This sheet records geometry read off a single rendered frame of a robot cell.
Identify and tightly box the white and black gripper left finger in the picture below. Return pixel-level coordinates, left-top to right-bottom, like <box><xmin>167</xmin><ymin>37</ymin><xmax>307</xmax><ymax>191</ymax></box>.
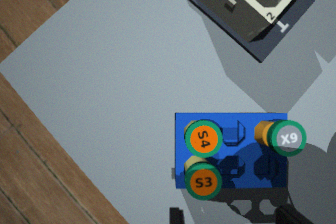
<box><xmin>169</xmin><ymin>207</ymin><xmax>185</xmax><ymax>224</ymax></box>

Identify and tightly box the cream bucket adapter with holes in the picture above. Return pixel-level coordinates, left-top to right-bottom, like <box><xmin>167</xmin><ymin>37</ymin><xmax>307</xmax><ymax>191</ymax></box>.
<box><xmin>200</xmin><ymin>0</ymin><xmax>291</xmax><ymax>43</ymax></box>

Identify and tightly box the grey table surface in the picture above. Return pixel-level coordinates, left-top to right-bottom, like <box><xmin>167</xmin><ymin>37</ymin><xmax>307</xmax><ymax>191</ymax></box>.
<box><xmin>0</xmin><ymin>0</ymin><xmax>336</xmax><ymax>224</ymax></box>

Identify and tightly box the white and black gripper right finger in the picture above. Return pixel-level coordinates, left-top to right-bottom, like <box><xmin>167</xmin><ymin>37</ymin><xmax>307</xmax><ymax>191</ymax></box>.
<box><xmin>275</xmin><ymin>205</ymin><xmax>314</xmax><ymax>224</ymax></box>

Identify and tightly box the blue tube rack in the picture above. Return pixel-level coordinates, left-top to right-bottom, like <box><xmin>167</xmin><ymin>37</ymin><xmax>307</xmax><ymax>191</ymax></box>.
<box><xmin>175</xmin><ymin>113</ymin><xmax>287</xmax><ymax>189</ymax></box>

